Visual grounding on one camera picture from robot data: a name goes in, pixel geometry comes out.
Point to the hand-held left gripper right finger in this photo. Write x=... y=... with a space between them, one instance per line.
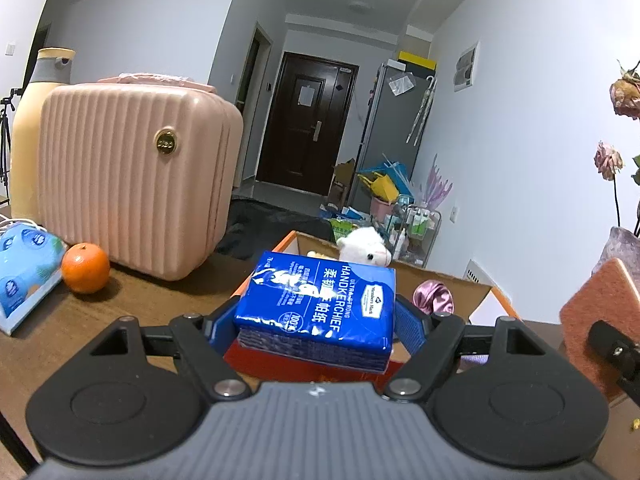
x=410 y=327

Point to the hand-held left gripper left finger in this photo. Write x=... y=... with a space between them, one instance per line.
x=220 y=330

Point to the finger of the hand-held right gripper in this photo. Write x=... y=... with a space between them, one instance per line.
x=612 y=345

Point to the pink sponge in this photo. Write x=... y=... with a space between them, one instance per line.
x=595 y=295

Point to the red cardboard box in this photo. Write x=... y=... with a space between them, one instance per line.
x=472 y=296

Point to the blue handkerchief tissue pack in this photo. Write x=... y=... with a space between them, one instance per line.
x=310 y=310

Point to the white plush toy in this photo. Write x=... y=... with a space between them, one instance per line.
x=362 y=247

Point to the yellow plush toy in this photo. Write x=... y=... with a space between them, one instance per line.
x=314 y=255

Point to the mauve ceramic vase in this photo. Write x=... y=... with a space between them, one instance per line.
x=622 y=247

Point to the black floor bag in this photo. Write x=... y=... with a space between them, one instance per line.
x=270 y=227

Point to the green packets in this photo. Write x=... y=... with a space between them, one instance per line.
x=342 y=225

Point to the pink bucket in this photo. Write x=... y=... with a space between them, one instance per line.
x=381 y=207

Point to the purple coral decoration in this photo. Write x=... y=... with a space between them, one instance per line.
x=437 y=185

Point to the blue and yellow bags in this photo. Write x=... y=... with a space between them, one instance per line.
x=385 y=182

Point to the orange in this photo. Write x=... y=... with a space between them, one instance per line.
x=86 y=268

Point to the brown cardboard box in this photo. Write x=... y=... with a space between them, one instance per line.
x=344 y=180

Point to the pink ribbed suitcase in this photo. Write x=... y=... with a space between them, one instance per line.
x=130 y=175

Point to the grey fridge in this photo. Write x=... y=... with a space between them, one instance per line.
x=390 y=125

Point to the light blue tissue pack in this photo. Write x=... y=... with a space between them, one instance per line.
x=25 y=270

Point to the folded umbrella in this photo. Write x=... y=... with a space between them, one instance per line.
x=421 y=110

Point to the dark wooden door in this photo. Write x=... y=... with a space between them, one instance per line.
x=305 y=125

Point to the dried pink rose bouquet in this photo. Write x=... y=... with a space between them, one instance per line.
x=625 y=92

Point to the cream thermos bottle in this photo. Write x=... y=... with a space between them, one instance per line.
x=27 y=160

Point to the side doorway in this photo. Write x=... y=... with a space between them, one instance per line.
x=252 y=70

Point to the yellow and black box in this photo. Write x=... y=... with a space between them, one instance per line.
x=417 y=59

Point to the black tripod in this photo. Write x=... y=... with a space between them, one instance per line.
x=6 y=125

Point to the wall socket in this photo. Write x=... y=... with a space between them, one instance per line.
x=454 y=214

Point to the wall electric panel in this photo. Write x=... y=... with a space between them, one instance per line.
x=466 y=67

